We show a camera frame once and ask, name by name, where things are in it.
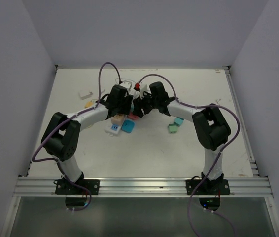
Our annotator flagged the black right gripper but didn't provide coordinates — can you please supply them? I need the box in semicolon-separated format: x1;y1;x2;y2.
133;90;159;118

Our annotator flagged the beige dragon charger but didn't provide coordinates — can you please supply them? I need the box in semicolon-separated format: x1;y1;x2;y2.
110;114;125;126

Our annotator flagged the pink charger plug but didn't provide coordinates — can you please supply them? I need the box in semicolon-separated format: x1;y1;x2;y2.
127;112;139;121

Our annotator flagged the blue charger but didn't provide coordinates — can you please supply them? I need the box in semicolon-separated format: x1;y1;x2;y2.
121;120;135;133

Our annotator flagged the white power strip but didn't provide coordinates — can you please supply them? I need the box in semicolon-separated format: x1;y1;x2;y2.
104;121;121;136

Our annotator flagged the yellow charger plug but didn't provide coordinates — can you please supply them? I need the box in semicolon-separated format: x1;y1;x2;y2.
84;101;95;108

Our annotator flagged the light blue charger plug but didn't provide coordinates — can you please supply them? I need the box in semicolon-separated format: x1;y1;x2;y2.
174;117;184;127

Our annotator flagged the silver honor charger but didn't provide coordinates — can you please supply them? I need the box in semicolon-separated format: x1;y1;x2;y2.
78;91;93;100

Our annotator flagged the mint green charger plug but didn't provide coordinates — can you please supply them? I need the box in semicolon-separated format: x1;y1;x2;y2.
168;123;178;134

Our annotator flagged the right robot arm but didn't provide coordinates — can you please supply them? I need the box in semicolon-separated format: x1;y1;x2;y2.
133;81;231;194

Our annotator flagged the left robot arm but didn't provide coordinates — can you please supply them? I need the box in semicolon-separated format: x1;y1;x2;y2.
38;82;134;194

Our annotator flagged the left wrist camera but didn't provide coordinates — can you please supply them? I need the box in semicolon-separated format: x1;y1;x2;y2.
119;81;133;92

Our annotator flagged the aluminium frame rail right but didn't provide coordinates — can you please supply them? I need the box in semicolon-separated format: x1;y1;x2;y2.
222;65;275;197

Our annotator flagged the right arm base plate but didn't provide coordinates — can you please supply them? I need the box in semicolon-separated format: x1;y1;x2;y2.
185;174;231;195

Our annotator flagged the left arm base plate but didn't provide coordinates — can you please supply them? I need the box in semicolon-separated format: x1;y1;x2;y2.
53;178;100;195

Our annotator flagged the aluminium front rail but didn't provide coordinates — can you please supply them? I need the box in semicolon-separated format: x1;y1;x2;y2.
13;177;270;198

